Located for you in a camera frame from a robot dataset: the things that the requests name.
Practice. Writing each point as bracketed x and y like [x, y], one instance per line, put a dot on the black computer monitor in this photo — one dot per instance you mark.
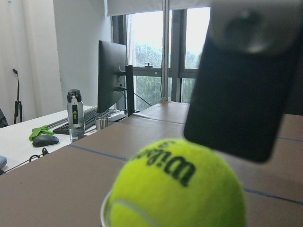
[115, 77]

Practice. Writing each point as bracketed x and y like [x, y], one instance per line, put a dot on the dark computer mouse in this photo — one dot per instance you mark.
[45, 140]

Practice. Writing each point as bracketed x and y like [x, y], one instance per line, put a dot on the green plastic tool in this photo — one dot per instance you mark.
[38, 131]

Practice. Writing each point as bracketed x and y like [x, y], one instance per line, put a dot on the clear water bottle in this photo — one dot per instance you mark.
[75, 114]

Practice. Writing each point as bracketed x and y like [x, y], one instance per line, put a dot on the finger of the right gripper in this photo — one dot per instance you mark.
[252, 54]

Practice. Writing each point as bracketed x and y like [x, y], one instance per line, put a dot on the tennis ball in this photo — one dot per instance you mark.
[176, 183]

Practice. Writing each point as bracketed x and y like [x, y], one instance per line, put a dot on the aluminium frame post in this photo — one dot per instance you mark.
[165, 52]

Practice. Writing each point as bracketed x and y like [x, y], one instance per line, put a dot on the black tripod stand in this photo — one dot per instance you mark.
[18, 104]

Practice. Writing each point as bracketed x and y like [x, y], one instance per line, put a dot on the clear Wilson tennis ball can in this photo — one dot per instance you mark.
[105, 208]

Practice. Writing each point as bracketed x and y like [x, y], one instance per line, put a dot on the small metal cup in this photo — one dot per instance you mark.
[101, 123]

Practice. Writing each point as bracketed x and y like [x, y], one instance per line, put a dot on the black keyboard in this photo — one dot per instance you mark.
[89, 120]

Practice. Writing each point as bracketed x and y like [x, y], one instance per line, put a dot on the brown paper table cover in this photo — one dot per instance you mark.
[66, 188]

